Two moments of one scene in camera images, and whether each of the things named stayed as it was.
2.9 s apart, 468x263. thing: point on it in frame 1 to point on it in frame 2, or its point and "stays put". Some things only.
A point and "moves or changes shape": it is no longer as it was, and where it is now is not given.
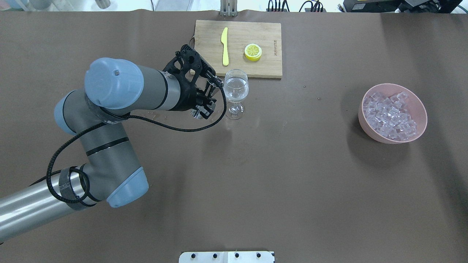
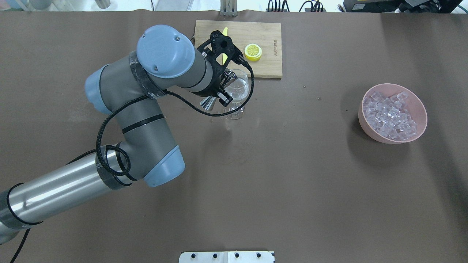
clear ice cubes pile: [388, 115] stays put
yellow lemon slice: [253, 52] stays put
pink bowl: [392, 113] stays put
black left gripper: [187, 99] to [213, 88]
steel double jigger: [196, 114] moves or changes shape
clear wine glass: [236, 87] stays put
